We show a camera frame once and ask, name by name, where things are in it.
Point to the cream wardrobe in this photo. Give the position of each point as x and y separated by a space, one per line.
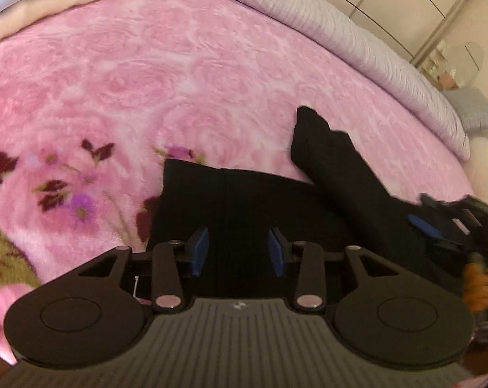
393 4

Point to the folded beige garment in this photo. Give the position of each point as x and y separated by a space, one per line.
38 10

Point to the person's right hand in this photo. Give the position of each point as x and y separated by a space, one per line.
480 287

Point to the white striped duvet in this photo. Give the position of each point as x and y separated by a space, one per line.
349 36

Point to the grey pillow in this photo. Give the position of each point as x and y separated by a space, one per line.
476 107

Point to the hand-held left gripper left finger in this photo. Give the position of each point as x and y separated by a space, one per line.
199 250

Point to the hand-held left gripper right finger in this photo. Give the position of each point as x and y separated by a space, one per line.
275 252

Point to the black pants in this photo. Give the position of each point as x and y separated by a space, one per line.
260 202

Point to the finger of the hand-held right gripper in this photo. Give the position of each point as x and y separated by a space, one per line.
425 226

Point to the pink floral blanket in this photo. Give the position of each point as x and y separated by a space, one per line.
139 89

